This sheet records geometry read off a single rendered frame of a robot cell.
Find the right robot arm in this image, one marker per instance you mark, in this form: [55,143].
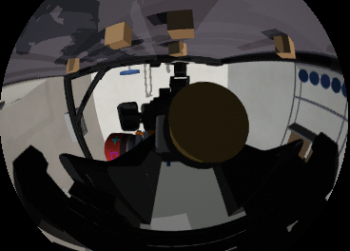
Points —
[176,84]

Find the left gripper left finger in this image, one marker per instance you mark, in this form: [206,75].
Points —
[132,177]

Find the tan cube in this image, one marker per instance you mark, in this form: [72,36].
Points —
[118,36]
[284,46]
[177,49]
[180,24]
[72,65]

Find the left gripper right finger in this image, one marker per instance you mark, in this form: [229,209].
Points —
[241,177]

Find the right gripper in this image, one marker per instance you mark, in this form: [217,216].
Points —
[129,116]

